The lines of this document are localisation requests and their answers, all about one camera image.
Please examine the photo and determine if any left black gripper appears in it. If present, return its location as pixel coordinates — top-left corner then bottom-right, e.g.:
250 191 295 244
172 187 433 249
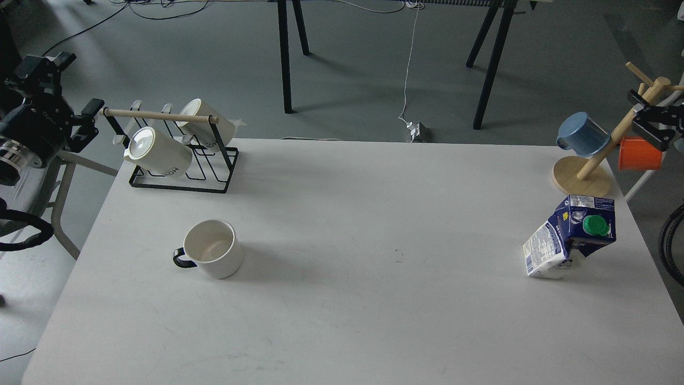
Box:
2 52 105 161

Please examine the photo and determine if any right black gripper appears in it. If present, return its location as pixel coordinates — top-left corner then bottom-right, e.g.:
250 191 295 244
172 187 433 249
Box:
627 89 683 152

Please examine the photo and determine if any blue white milk carton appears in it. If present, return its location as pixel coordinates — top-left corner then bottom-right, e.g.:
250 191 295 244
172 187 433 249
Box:
522 194 617 279

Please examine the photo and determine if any white mug with black handle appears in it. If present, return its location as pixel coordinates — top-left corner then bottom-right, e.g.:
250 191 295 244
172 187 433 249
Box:
173 219 244 279

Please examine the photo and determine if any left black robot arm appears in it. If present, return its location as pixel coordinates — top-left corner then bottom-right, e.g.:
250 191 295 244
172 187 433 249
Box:
1 52 117 259

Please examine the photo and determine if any orange cup on tree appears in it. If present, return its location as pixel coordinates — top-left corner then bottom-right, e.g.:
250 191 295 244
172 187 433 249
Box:
618 136 663 171

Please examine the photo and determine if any blue cup on tree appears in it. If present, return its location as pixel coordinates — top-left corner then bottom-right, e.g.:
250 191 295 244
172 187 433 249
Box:
555 112 611 158

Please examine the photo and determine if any wooden mug tree stand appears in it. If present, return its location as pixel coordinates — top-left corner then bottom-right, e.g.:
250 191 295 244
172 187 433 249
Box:
551 63 682 197

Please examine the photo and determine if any white mug front on rack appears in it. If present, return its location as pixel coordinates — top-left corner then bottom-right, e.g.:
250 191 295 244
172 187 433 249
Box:
123 126 193 178

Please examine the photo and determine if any white mug on rack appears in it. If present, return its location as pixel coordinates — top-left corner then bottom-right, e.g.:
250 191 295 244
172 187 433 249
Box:
123 126 193 178
176 98 237 153

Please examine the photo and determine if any white mug rear on rack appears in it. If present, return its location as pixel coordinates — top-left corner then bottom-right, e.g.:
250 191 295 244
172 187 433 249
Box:
176 98 237 153

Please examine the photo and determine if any black table leg right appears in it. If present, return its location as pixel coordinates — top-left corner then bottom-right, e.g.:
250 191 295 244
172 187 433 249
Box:
465 0 518 130

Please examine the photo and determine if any black table leg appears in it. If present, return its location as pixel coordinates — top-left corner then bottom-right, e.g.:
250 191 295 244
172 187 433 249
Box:
465 0 518 130
275 1 311 114

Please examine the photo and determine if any black table leg left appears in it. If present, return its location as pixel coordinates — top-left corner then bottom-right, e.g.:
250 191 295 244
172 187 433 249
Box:
275 1 311 114

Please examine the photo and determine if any grey power strip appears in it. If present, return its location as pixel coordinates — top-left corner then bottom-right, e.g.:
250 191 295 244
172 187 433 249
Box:
406 121 430 143

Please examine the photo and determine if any white metal table frame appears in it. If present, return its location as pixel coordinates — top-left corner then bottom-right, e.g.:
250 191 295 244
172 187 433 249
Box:
41 151 118 260

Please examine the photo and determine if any black cable on floor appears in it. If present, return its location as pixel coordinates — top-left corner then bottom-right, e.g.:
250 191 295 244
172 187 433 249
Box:
42 0 210 57

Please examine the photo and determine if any black wire mug rack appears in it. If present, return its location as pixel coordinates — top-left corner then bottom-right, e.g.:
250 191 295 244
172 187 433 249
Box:
99 105 239 194

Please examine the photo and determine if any white cable on floor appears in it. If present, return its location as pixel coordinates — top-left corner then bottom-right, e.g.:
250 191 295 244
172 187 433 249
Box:
278 0 425 141

